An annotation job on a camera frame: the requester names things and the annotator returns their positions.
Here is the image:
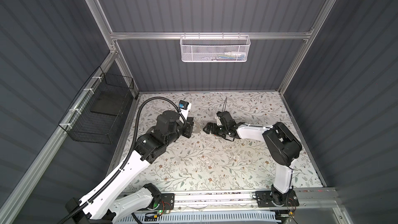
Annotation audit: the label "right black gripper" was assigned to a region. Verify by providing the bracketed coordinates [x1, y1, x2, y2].
[203, 123, 228, 138]

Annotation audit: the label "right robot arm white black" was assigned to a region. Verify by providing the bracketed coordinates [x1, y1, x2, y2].
[203, 111, 303, 207]

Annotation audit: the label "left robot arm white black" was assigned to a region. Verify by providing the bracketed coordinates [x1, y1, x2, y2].
[60, 110, 193, 224]

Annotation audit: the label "marker pens in basket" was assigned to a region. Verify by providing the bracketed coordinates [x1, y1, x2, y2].
[199, 51, 247, 62]

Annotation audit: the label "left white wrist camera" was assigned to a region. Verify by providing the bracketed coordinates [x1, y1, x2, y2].
[179, 100, 192, 120]

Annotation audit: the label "white wire mesh basket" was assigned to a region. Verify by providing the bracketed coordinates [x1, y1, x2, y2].
[179, 35, 251, 63]

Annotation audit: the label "black wire mesh basket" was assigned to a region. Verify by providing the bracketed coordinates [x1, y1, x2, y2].
[59, 69, 134, 145]

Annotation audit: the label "white slotted cable duct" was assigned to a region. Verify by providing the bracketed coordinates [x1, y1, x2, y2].
[135, 211, 282, 224]

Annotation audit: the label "left black corrugated cable conduit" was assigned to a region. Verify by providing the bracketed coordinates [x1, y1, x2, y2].
[55, 96, 181, 224]

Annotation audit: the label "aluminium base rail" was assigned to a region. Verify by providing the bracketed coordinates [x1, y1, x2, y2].
[160, 187, 342, 212]

